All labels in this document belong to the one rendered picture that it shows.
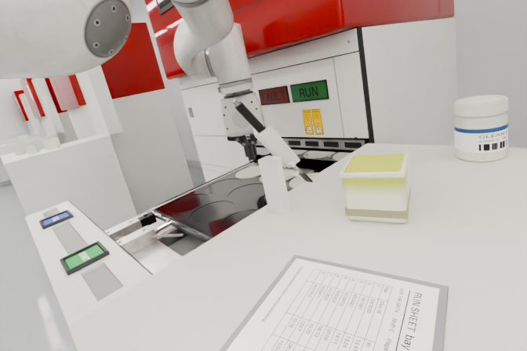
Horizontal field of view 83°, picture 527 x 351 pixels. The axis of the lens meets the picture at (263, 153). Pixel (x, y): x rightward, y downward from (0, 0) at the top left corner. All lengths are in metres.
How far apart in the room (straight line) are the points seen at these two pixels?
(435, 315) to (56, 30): 0.38
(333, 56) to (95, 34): 0.54
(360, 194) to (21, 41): 0.37
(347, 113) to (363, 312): 0.53
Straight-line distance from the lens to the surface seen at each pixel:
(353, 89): 0.72
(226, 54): 0.72
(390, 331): 0.27
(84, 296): 0.45
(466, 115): 0.56
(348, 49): 0.72
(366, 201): 0.39
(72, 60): 0.33
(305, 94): 0.80
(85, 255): 0.54
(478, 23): 2.15
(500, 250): 0.37
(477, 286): 0.32
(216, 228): 0.60
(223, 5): 0.57
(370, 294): 0.30
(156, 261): 0.62
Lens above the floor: 1.17
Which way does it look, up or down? 15 degrees down
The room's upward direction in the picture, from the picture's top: 12 degrees counter-clockwise
